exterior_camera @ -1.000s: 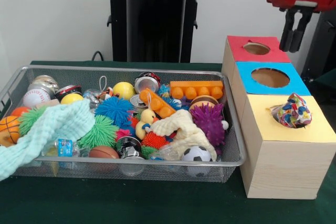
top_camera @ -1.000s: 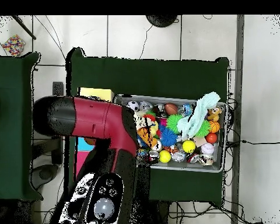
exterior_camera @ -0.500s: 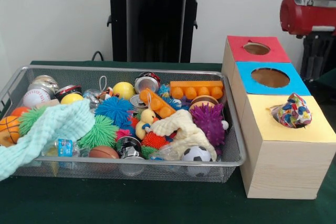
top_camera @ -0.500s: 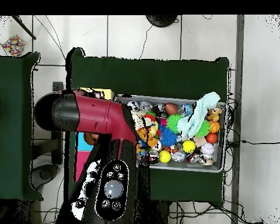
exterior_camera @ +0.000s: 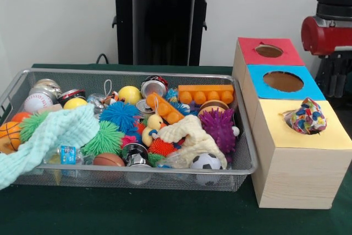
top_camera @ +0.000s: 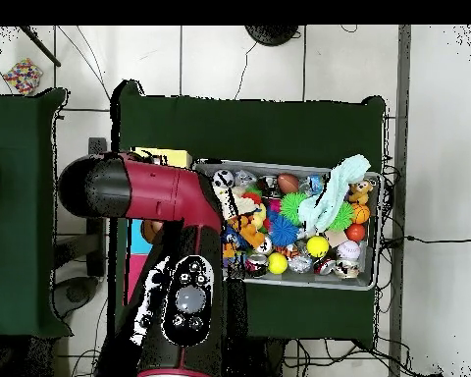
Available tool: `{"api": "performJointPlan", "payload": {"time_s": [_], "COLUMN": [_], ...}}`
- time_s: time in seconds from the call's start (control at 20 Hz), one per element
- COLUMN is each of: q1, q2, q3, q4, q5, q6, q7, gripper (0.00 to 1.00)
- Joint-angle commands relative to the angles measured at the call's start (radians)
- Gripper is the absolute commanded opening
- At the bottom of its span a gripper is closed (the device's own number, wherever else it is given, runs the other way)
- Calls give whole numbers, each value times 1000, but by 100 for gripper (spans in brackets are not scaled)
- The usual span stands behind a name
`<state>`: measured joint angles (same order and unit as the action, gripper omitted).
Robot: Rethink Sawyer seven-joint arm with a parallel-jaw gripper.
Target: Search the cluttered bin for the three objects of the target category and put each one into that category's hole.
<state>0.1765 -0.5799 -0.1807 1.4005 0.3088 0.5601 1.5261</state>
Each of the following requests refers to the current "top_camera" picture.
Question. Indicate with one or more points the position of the small soccer ball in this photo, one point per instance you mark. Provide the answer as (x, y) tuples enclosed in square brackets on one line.
[(223, 178)]

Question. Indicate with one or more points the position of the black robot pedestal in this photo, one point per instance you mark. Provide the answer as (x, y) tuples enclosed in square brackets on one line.
[(267, 361)]

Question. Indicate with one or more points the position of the blue spiky ball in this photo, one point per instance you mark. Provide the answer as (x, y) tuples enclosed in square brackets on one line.
[(283, 231)]

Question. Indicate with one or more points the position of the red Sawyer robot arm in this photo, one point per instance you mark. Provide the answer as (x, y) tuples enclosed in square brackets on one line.
[(161, 192)]

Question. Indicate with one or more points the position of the wooden box with three holes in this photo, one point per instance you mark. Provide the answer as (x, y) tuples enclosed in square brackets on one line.
[(176, 157)]

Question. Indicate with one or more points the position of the black round object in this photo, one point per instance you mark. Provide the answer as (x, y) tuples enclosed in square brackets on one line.
[(272, 34)]

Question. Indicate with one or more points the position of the small brown football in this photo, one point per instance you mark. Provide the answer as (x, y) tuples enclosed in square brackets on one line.
[(287, 183)]

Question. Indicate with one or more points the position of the yellow ball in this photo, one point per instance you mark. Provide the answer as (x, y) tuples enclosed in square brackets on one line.
[(318, 246), (277, 263)]

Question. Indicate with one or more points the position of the grey rounded object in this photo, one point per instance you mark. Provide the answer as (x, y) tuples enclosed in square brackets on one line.
[(74, 294)]

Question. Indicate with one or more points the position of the green spiky ball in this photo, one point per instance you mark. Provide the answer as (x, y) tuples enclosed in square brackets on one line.
[(292, 208)]

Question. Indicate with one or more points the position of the mint green cloth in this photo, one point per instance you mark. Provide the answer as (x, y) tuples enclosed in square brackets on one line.
[(329, 200)]

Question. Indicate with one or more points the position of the colourful patterned cloth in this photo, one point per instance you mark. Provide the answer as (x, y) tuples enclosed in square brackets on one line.
[(23, 76)]

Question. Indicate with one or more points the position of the small orange basketball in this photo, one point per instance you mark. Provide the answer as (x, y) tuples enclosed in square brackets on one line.
[(361, 213)]

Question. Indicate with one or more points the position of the silver mesh bin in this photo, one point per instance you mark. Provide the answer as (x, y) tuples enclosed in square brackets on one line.
[(337, 284)]

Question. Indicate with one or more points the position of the cream yellow cloth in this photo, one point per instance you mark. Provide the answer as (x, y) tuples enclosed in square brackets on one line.
[(243, 204)]

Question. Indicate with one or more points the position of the small brown teddy bear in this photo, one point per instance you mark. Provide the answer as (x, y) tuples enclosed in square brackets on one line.
[(359, 190)]

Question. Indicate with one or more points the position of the black rod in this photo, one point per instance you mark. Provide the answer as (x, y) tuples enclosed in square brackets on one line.
[(39, 45)]

